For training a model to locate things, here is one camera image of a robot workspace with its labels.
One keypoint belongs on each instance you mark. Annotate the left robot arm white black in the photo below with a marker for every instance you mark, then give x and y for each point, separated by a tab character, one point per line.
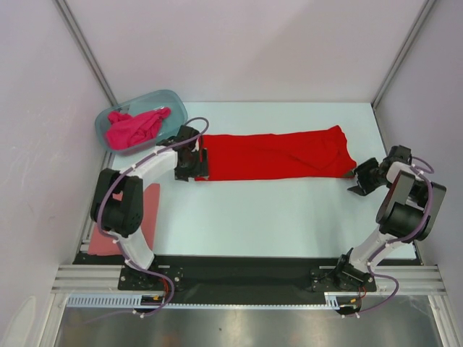
161	160

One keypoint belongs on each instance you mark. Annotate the red t-shirt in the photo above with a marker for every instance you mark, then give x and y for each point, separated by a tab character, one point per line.
319	154

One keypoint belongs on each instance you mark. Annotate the magenta crumpled t-shirt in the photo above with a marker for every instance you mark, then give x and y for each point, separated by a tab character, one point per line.
127	131

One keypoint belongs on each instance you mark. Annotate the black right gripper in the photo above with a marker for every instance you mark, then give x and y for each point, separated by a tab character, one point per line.
362	170

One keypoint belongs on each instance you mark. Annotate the white slotted cable duct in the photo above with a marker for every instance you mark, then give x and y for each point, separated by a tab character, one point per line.
122	301

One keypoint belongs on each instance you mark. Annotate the folded pink t-shirt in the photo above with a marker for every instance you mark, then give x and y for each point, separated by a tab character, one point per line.
129	208

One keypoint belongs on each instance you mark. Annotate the aluminium frame rail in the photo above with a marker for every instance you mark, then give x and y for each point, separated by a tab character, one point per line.
99	279

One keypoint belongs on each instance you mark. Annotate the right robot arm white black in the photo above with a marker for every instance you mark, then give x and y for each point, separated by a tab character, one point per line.
407	213

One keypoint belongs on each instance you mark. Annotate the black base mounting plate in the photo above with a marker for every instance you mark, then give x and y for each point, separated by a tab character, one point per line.
238	280

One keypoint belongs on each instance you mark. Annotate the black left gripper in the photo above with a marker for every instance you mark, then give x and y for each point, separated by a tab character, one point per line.
183	175

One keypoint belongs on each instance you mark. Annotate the teal plastic basin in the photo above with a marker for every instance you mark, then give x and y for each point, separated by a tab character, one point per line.
147	102

